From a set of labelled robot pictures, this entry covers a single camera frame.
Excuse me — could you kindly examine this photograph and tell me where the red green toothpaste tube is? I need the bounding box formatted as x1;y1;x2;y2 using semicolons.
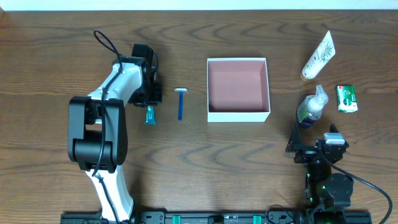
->
145;106;157;125

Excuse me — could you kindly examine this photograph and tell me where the clear pump soap bottle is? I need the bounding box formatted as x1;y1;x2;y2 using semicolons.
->
297;85;328;128

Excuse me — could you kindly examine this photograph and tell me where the blue disposable razor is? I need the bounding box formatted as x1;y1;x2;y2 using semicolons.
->
174;88;188;121

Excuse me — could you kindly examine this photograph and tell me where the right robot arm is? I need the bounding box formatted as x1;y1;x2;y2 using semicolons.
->
285;123;354;223

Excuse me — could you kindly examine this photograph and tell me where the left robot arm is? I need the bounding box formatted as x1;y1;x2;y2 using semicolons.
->
68;44;162;223

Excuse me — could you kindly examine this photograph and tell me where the green soap bar package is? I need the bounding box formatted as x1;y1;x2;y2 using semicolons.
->
336;85;358;113

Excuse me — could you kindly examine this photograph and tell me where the white botanical lotion tube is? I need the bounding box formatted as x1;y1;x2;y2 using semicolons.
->
301;31;336;80

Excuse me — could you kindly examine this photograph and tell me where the white cardboard box pink interior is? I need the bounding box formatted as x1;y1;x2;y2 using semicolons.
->
206;57;271;123

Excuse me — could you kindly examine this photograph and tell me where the black mounting rail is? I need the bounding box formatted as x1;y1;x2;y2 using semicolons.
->
60;210;373;224

